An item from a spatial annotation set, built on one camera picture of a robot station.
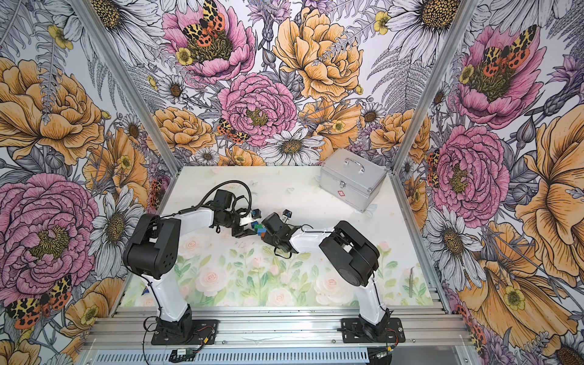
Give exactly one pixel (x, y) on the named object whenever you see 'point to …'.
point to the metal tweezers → (411, 283)
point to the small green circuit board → (182, 354)
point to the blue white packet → (145, 290)
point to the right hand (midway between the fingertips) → (269, 241)
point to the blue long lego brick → (261, 230)
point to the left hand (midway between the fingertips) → (251, 228)
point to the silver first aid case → (352, 179)
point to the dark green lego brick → (256, 226)
